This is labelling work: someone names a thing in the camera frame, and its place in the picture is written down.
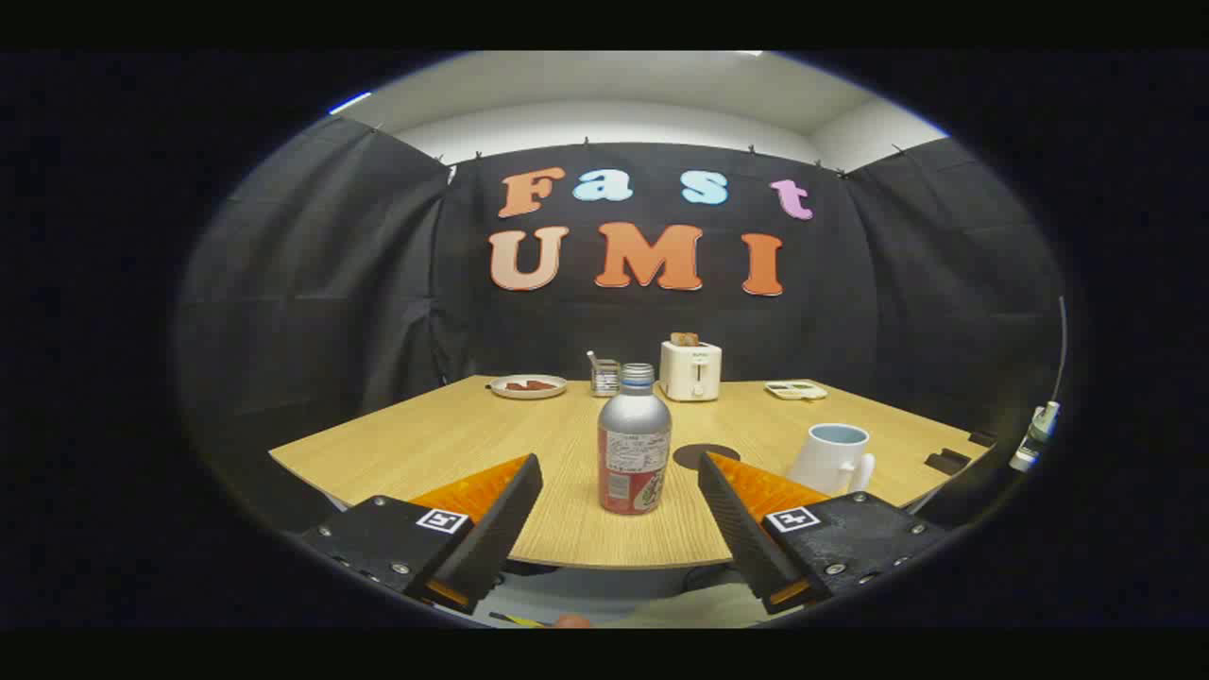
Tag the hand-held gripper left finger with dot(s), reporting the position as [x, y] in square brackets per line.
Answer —
[491, 538]

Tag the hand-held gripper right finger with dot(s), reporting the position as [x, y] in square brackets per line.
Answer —
[741, 529]

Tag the dark brown round coaster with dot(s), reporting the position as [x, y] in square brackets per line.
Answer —
[691, 455]

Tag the white cup with blue inside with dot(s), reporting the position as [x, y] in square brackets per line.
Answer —
[824, 463]

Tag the silver bottle with red label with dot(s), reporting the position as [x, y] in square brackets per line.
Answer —
[633, 444]

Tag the wooden table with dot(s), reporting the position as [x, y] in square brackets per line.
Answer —
[453, 425]

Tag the small white tray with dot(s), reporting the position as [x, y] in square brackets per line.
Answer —
[795, 390]

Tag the white plate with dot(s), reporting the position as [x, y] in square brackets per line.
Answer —
[527, 393]

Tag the red food pieces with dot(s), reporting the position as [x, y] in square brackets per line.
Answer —
[529, 385]

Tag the white toaster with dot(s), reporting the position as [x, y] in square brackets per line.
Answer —
[691, 373]

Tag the small glass jar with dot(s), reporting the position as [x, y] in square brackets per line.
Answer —
[605, 380]

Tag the toast slice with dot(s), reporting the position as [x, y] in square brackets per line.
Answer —
[685, 338]

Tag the black table clamp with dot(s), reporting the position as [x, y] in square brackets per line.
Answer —
[982, 438]
[946, 462]

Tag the black backdrop cloth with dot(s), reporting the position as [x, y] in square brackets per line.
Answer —
[331, 283]

